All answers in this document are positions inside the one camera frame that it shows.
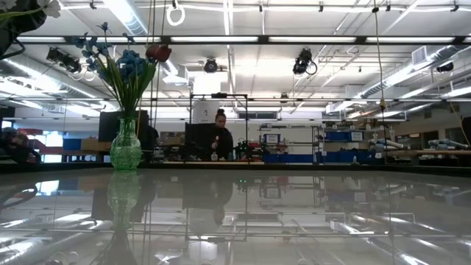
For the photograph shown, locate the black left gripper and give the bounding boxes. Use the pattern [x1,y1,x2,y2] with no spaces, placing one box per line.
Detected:
[0,10,47,60]

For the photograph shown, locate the blue artificial flower bunch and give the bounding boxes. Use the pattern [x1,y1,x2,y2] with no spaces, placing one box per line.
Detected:
[71,21,122,121]
[110,49,157,121]

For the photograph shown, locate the red artificial tulip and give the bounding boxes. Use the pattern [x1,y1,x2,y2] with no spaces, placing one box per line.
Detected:
[146,43,160,63]
[157,44,173,63]

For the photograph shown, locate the green glass vase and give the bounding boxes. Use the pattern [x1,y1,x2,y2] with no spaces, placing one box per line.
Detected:
[110,117,143,171]

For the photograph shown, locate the small background flower vase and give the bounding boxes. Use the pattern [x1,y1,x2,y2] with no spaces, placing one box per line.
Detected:
[210,135,220,161]

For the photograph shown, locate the red metal stairs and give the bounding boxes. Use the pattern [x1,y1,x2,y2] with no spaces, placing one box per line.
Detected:
[38,127,63,155]

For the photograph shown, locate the black monitor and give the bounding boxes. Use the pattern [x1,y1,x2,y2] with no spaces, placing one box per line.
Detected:
[98,110,149,143]

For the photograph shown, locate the cardboard box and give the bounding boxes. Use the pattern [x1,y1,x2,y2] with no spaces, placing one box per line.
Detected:
[80,138,111,152]

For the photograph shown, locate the white round tank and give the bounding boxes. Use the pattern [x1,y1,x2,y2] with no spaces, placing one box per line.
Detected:
[192,101,221,124]

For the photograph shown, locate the black partition panel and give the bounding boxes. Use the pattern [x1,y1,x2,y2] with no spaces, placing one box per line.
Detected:
[184,121,216,161]

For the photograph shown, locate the black overhead beam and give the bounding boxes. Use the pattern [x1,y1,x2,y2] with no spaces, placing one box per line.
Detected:
[14,35,471,46]

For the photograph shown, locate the white sign board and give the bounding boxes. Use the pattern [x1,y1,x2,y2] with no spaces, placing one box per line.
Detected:
[263,132,281,146]

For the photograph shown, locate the blue storage bin row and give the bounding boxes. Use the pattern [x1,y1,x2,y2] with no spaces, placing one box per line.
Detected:
[261,152,372,165]

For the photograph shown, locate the wooden workbench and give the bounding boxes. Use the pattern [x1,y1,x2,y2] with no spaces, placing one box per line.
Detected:
[393,149,471,156]

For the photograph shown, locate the silver air duct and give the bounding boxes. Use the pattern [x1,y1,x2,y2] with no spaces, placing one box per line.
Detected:
[0,43,124,111]
[358,44,471,100]

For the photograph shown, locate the black ceiling camera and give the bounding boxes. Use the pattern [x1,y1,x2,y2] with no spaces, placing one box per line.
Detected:
[292,48,319,77]
[46,46,83,75]
[203,57,219,74]

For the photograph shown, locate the black aluminium table frame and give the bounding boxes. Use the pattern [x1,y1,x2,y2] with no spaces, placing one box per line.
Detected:
[0,160,471,177]

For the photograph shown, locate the white cable loop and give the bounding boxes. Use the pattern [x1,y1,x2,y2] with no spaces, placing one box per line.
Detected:
[166,6,186,27]

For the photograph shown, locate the black metal station frame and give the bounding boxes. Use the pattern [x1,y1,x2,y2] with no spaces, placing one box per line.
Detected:
[188,93,249,165]

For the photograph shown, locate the yellow hanging cable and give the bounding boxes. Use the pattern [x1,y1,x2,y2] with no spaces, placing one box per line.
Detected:
[373,0,389,148]

